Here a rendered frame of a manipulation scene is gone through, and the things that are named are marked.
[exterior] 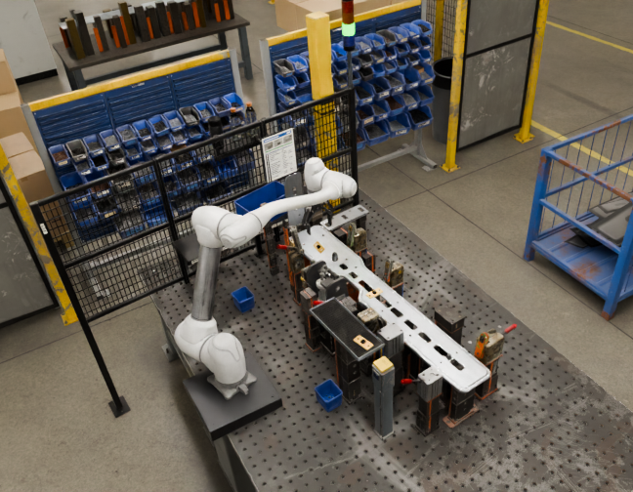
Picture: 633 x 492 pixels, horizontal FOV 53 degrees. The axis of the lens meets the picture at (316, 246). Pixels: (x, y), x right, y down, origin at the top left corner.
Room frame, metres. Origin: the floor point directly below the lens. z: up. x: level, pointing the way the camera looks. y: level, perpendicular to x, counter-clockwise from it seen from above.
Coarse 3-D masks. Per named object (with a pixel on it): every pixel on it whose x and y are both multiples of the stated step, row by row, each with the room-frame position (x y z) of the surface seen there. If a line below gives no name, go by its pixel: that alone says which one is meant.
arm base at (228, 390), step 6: (246, 372) 2.04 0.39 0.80; (210, 378) 2.05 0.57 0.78; (246, 378) 2.02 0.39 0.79; (252, 378) 2.03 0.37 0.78; (216, 384) 2.01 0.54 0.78; (222, 384) 1.98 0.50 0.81; (234, 384) 1.97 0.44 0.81; (240, 384) 1.98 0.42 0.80; (246, 384) 2.00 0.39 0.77; (222, 390) 1.96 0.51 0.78; (228, 390) 1.96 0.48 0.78; (234, 390) 1.96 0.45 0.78; (240, 390) 1.96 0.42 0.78; (246, 390) 1.96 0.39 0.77; (228, 396) 1.93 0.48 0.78
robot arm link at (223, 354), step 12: (216, 336) 2.08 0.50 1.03; (228, 336) 2.08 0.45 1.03; (204, 348) 2.06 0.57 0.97; (216, 348) 2.01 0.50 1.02; (228, 348) 2.01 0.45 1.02; (240, 348) 2.04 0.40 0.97; (204, 360) 2.04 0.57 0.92; (216, 360) 1.98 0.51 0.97; (228, 360) 1.98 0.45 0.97; (240, 360) 2.01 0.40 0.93; (216, 372) 1.99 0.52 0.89; (228, 372) 1.97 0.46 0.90; (240, 372) 1.99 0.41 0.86; (228, 384) 1.97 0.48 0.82
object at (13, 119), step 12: (0, 60) 5.94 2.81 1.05; (0, 72) 5.88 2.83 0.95; (0, 84) 5.86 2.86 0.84; (12, 84) 5.90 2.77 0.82; (0, 96) 5.82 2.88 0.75; (12, 96) 5.79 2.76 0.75; (0, 108) 5.52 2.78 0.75; (12, 108) 5.52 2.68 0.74; (0, 120) 5.47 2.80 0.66; (12, 120) 5.50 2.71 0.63; (24, 120) 5.54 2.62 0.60; (0, 132) 5.45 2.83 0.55; (12, 132) 5.49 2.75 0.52; (24, 132) 5.53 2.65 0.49
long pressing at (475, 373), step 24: (312, 240) 2.78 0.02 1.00; (336, 240) 2.76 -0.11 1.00; (336, 264) 2.56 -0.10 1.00; (360, 264) 2.54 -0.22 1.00; (360, 288) 2.35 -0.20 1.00; (384, 288) 2.33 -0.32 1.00; (384, 312) 2.16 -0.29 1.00; (408, 312) 2.15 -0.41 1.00; (408, 336) 2.00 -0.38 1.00; (432, 336) 1.98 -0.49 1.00; (432, 360) 1.84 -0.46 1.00; (456, 360) 1.83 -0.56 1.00; (456, 384) 1.70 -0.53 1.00; (480, 384) 1.70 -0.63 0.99
